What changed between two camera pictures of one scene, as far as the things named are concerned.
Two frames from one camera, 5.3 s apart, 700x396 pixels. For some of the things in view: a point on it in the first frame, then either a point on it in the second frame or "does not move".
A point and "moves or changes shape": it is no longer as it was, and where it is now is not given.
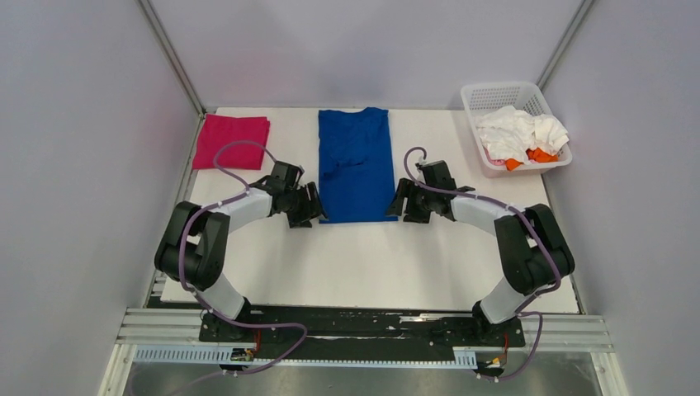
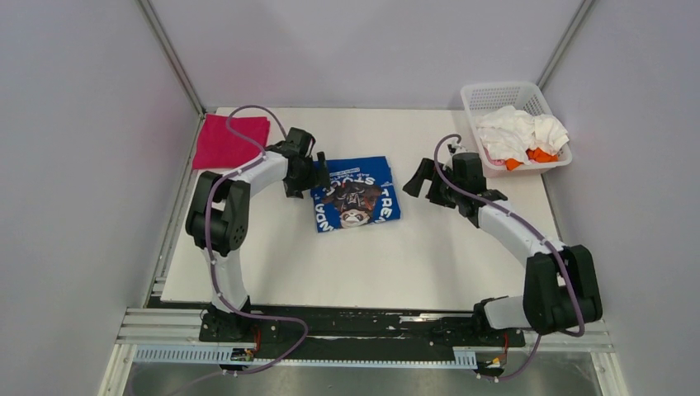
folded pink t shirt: (218, 131) does not move
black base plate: (323, 332) does not move
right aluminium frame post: (570, 25) does not move
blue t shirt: (357, 176) moves or changes shape
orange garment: (535, 155) does not move
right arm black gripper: (408, 188) to (427, 171)
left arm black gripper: (314, 206) to (295, 189)
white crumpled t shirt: (508, 134) does not move
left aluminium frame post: (172, 54) does not move
